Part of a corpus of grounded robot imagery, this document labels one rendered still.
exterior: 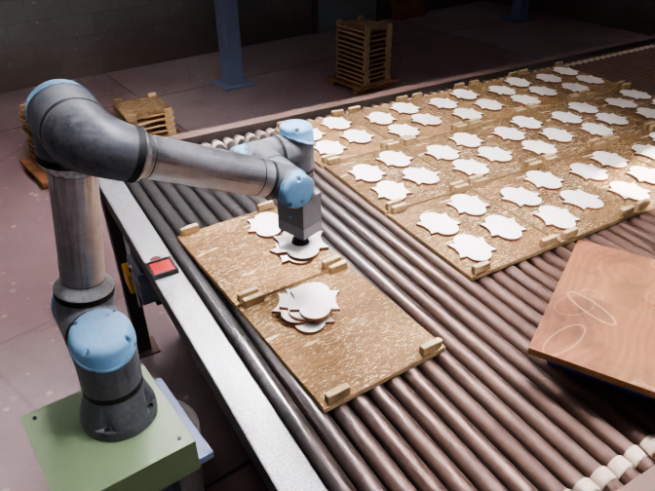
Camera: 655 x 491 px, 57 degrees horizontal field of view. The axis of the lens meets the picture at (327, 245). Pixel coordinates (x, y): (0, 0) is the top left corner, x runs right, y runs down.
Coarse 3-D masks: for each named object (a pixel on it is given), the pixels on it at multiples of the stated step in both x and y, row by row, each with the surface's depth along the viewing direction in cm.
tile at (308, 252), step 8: (320, 232) 151; (280, 240) 148; (288, 240) 148; (312, 240) 148; (320, 240) 148; (280, 248) 145; (288, 248) 145; (296, 248) 145; (304, 248) 145; (312, 248) 145; (320, 248) 145; (296, 256) 142; (304, 256) 142; (312, 256) 142
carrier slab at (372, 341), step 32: (288, 288) 164; (352, 288) 164; (256, 320) 153; (352, 320) 153; (384, 320) 153; (288, 352) 143; (320, 352) 143; (352, 352) 143; (384, 352) 143; (416, 352) 143; (320, 384) 134; (352, 384) 134
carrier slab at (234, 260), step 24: (240, 216) 196; (192, 240) 184; (216, 240) 184; (240, 240) 184; (264, 240) 184; (216, 264) 173; (240, 264) 173; (264, 264) 173; (288, 264) 173; (312, 264) 173; (240, 288) 164; (264, 288) 164
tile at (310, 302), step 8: (304, 288) 156; (312, 288) 156; (320, 288) 156; (328, 288) 156; (296, 296) 154; (304, 296) 154; (312, 296) 154; (320, 296) 154; (328, 296) 154; (336, 296) 155; (296, 304) 151; (304, 304) 151; (312, 304) 151; (320, 304) 151; (328, 304) 151; (336, 304) 151; (296, 312) 150; (304, 312) 148; (312, 312) 148; (320, 312) 148; (328, 312) 148; (312, 320) 147; (320, 320) 147
